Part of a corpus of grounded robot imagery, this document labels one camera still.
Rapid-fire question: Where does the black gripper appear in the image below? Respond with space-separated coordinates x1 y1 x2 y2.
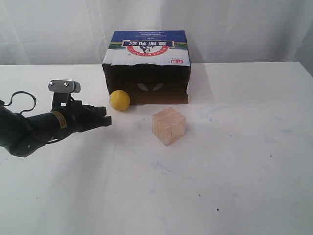
51 93 112 135

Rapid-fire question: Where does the yellow rubber ball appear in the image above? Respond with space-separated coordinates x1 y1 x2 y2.
110 90 131 111

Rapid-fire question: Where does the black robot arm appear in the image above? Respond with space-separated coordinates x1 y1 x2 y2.
0 93 112 157

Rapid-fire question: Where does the light wooden cube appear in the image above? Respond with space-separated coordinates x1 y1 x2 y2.
152 107 186 146

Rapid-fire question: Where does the blue white cardboard box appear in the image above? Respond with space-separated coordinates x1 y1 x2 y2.
102 30 191 105

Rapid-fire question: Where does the white backdrop curtain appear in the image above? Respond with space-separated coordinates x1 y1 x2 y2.
0 0 313 65

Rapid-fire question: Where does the black cable loop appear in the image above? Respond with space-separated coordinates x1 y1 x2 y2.
2 91 38 115

